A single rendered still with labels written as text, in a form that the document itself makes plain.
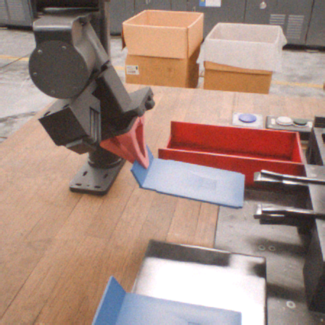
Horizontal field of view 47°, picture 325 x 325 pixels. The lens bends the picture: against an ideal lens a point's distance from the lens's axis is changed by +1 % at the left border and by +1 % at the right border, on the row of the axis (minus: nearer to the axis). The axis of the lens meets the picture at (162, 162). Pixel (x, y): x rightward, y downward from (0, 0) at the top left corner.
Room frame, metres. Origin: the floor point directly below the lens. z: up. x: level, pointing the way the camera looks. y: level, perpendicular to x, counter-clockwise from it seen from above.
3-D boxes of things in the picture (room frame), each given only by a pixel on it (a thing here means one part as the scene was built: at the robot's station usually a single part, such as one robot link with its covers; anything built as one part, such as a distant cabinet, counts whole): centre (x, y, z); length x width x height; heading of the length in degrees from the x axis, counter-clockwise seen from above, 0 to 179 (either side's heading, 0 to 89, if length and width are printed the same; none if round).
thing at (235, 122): (0.75, -0.19, 0.90); 0.07 x 0.07 x 0.06; 78
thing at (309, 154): (0.61, -0.30, 0.95); 0.06 x 0.03 x 0.09; 168
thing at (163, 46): (2.94, -0.01, 0.43); 0.59 x 0.54 x 0.58; 164
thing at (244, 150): (0.60, -0.13, 0.93); 0.25 x 0.12 x 0.06; 78
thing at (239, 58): (2.82, -0.63, 0.40); 0.69 x 0.60 x 0.50; 163
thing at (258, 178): (0.44, -0.17, 0.98); 0.07 x 0.02 x 0.01; 78
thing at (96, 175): (0.61, 0.11, 0.94); 0.20 x 0.07 x 0.08; 168
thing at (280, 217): (0.36, -0.16, 0.98); 0.07 x 0.02 x 0.01; 78
